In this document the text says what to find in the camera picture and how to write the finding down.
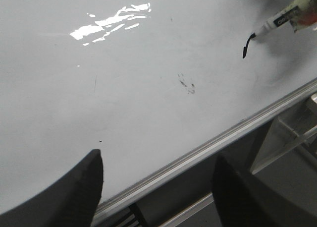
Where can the white marker tray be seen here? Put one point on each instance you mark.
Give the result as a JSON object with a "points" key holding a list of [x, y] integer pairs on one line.
{"points": [[293, 127]]}

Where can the white whiteboard with aluminium frame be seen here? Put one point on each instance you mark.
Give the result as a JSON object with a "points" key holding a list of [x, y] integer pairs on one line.
{"points": [[156, 85]]}

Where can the white whiteboard marker with tape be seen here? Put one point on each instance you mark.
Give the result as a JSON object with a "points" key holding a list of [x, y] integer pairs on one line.
{"points": [[299, 13]]}

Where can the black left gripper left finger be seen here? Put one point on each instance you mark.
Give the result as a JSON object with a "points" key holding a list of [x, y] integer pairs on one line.
{"points": [[69, 202]]}

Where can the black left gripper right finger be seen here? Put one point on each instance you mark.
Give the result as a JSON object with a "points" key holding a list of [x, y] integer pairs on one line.
{"points": [[242, 200]]}

